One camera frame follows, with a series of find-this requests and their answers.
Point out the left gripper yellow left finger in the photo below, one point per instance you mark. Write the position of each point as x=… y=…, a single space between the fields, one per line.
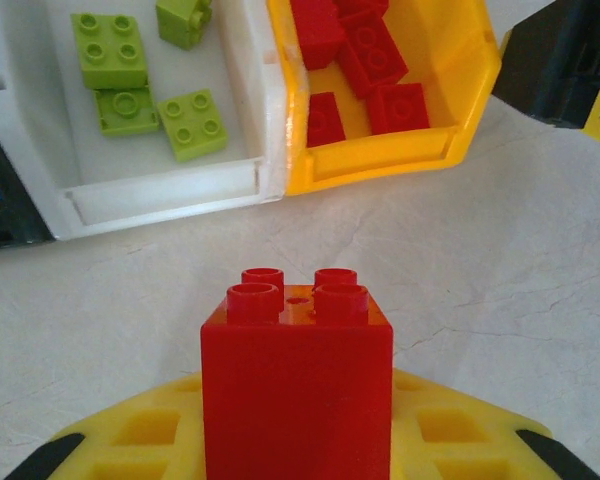
x=145 y=425

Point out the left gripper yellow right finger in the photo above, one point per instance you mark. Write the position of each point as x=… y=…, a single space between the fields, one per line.
x=455 y=425

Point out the red lego brick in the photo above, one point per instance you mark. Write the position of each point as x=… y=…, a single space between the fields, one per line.
x=317 y=32
x=297 y=390
x=362 y=5
x=400 y=107
x=372 y=55
x=325 y=120

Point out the yellow plastic bin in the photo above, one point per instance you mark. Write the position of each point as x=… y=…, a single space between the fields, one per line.
x=380 y=160

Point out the white plastic bin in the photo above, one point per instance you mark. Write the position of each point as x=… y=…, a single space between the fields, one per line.
x=130 y=200

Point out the black plastic bin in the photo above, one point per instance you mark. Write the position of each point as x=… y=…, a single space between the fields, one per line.
x=25 y=215

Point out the long green lego brick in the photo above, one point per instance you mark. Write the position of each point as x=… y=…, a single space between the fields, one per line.
x=125 y=111

